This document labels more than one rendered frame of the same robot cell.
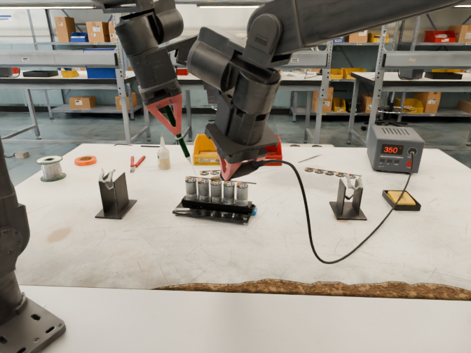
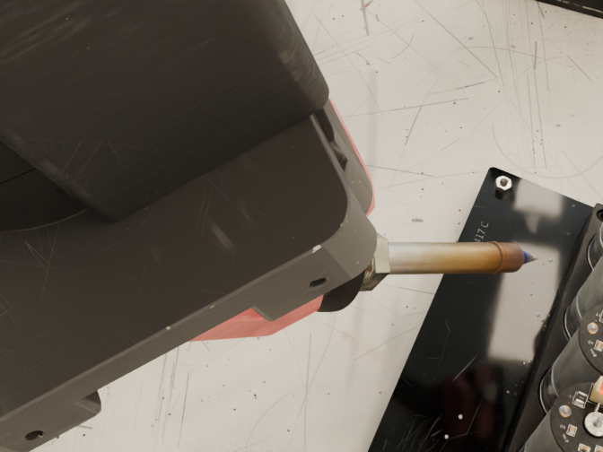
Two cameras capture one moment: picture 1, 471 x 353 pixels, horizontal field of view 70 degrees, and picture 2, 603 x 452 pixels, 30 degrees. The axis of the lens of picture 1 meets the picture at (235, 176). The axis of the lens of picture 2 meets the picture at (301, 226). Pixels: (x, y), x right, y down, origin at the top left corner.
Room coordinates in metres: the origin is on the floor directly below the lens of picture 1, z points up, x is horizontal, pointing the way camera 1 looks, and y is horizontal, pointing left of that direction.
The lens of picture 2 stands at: (0.54, -0.12, 1.09)
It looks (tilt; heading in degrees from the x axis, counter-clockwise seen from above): 58 degrees down; 91
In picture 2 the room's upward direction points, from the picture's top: 10 degrees clockwise
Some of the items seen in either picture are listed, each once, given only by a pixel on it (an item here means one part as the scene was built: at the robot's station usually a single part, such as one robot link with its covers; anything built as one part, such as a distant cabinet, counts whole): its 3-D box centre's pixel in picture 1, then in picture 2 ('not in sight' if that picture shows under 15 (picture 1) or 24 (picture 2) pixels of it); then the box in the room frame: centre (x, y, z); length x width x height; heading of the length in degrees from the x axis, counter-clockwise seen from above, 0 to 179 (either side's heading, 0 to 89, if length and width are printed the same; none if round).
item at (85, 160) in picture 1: (85, 160); not in sight; (0.92, 0.44, 0.76); 0.06 x 0.06 x 0.01
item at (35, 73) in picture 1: (41, 73); not in sight; (3.19, 1.78, 0.77); 0.24 x 0.16 x 0.04; 83
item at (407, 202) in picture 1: (400, 199); not in sight; (0.67, -0.37, 0.76); 0.07 x 0.05 x 0.02; 178
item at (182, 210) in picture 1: (214, 210); (512, 393); (0.62, 0.04, 0.76); 0.16 x 0.07 x 0.01; 76
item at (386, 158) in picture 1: (392, 148); not in sight; (0.91, -0.45, 0.80); 0.15 x 0.12 x 0.10; 166
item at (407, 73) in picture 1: (411, 73); not in sight; (3.01, -1.52, 0.80); 0.15 x 0.12 x 0.10; 16
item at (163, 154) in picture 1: (162, 150); not in sight; (0.88, 0.20, 0.80); 0.03 x 0.03 x 0.10
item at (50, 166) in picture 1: (51, 168); not in sight; (0.81, 0.48, 0.78); 0.06 x 0.06 x 0.05
